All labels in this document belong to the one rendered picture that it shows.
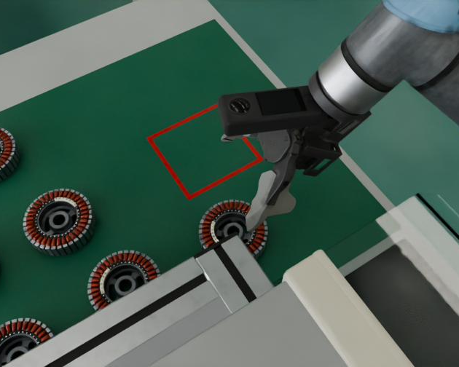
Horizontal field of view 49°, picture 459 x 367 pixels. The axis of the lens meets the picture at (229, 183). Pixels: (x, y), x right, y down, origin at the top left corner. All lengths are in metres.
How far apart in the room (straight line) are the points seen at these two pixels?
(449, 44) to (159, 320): 0.37
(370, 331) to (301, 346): 0.03
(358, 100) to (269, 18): 1.79
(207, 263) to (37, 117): 0.68
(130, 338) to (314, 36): 1.96
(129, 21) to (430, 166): 1.21
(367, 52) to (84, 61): 0.72
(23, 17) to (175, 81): 1.51
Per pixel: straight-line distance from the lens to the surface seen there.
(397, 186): 1.88
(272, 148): 0.62
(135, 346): 0.43
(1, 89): 1.14
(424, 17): 0.53
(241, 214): 0.84
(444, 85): 0.56
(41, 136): 1.03
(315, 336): 0.22
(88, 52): 1.15
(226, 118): 0.56
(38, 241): 0.87
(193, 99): 1.03
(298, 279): 0.23
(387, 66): 0.55
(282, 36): 2.26
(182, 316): 0.43
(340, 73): 0.56
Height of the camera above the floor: 1.53
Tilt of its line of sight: 59 degrees down
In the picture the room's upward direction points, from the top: straight up
